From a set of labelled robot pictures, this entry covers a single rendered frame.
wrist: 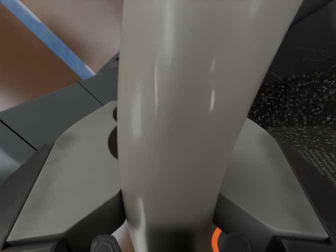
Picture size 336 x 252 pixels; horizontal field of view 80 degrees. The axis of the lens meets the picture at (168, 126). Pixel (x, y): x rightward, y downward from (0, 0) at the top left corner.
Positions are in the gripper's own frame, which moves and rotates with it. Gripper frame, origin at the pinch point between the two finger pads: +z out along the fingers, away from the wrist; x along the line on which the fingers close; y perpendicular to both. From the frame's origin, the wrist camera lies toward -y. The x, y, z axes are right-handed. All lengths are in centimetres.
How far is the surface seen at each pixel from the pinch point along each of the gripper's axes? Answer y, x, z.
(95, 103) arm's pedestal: 32, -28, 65
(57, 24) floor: 9, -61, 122
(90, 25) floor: 9, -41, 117
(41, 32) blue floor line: 14, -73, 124
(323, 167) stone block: 28, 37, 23
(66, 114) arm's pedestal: 28, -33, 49
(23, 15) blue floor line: 5, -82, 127
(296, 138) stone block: 22.2, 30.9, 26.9
